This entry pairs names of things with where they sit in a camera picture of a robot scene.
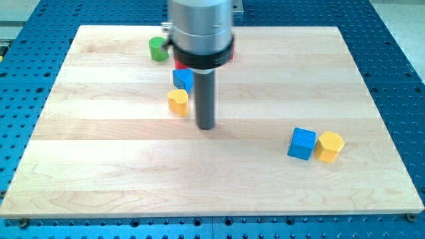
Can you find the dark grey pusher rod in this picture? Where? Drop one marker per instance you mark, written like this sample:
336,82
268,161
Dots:
204,86

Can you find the yellow hexagon block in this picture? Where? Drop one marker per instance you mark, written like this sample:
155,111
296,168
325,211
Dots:
328,146

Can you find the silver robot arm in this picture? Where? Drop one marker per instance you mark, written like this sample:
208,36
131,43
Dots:
200,35

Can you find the blue cube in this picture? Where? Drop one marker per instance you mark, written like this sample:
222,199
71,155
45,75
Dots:
302,143

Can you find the blue triangular block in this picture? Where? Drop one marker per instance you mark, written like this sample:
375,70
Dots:
183,79

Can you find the yellow heart block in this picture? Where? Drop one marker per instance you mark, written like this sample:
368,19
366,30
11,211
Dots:
178,101

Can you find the red block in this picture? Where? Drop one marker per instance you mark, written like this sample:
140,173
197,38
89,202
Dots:
179,65

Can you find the green cylinder block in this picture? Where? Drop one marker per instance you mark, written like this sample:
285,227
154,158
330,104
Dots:
157,52

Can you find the light wooden board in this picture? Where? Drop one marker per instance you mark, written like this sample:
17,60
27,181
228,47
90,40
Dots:
107,145

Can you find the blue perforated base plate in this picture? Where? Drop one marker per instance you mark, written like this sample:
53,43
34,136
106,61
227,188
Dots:
36,55

